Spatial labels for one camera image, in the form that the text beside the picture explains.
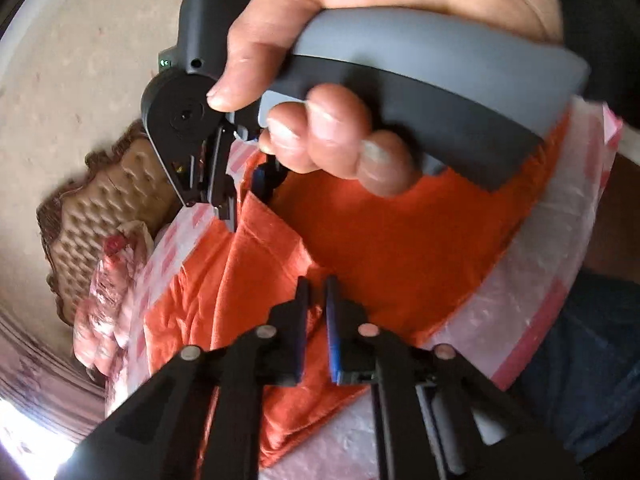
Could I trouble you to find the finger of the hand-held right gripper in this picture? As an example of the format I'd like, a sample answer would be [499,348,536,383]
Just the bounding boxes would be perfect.
[206,126,240,234]
[249,152,290,203]

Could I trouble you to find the pink folded quilt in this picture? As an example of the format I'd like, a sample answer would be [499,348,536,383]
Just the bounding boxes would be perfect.
[72,305,132,388]

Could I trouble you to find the person's blue jeans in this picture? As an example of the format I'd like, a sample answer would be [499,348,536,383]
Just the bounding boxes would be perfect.
[507,269,640,463]

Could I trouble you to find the purple patterned curtain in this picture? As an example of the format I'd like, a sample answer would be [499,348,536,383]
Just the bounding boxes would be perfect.
[0,307,108,426]

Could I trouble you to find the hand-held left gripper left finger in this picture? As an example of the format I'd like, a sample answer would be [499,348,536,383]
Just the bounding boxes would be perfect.
[54,276,314,480]

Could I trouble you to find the orange pants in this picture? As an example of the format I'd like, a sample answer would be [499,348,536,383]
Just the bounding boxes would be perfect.
[142,110,572,468]

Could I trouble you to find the pink white checkered cover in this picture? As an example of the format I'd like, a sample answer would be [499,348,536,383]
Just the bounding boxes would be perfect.
[106,94,624,480]

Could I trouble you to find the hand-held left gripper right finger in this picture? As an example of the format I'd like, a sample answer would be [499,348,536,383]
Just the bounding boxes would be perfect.
[323,274,587,480]

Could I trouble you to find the tufted carved wooden headboard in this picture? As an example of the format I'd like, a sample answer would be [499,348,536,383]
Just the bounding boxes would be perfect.
[36,120,184,327]

